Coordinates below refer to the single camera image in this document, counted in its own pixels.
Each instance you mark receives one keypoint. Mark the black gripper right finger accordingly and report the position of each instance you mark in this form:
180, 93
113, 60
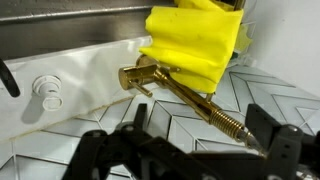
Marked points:
288, 148

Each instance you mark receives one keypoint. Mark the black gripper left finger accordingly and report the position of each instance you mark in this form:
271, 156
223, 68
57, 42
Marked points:
98, 151

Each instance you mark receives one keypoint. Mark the gold kitchen faucet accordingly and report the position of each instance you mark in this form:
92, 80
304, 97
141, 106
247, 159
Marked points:
148, 70

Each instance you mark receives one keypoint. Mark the white plastic sink plug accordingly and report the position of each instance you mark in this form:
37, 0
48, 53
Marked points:
48, 88

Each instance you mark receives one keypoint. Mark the yellow rubber glove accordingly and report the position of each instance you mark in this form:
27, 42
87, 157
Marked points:
195, 39

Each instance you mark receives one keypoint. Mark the black undermount sink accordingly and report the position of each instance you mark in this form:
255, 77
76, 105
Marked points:
34, 27

